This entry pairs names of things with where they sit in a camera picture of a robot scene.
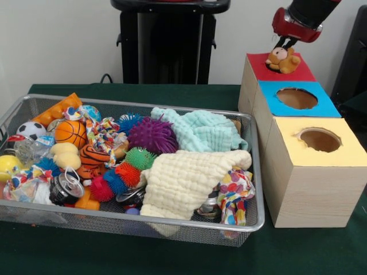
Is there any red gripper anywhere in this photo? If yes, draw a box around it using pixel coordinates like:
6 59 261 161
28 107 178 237
271 7 323 51

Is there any brown monkey plush toy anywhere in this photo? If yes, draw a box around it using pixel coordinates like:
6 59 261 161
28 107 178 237
265 47 302 74

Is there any wooden box with three holes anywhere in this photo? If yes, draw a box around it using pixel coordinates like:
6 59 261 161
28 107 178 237
237 52 367 229

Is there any silver mesh bin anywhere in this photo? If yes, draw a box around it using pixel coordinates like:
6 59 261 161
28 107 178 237
0 93 266 249

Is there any mint green cloth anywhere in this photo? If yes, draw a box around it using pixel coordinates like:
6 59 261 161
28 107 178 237
150 107 249 152

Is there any polka dot cloth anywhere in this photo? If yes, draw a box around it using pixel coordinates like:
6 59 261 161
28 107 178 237
217 168 255 226

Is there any purple spiky ball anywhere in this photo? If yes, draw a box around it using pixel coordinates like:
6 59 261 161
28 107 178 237
127 116 181 155

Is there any cream waffle cloth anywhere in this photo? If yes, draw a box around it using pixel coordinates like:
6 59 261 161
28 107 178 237
139 149 253 221

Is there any green spiky ball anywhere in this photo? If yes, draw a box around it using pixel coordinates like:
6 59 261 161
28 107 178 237
125 145 157 170

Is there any orange tiger plush toy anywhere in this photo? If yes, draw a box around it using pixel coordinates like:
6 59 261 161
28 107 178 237
76 143 112 184

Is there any orange toy basketball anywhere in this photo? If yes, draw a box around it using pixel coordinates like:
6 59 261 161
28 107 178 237
54 119 88 150

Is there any orange plastic block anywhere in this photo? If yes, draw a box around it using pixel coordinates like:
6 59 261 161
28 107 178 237
31 92 83 128

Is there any dark green table cloth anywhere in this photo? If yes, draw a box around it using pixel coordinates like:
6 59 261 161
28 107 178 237
0 82 367 275

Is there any black and white soccer ball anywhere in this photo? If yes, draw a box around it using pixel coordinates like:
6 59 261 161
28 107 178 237
15 121 48 141

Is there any yellow ball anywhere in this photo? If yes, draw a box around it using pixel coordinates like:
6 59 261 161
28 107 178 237
0 154 24 183

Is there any black frame stand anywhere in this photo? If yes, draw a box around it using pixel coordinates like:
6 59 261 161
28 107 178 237
329 4 367 135

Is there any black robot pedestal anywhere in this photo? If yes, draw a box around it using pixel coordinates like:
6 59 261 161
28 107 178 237
110 0 232 85

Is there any black cable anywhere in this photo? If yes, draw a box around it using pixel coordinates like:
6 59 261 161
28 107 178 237
99 73 119 84

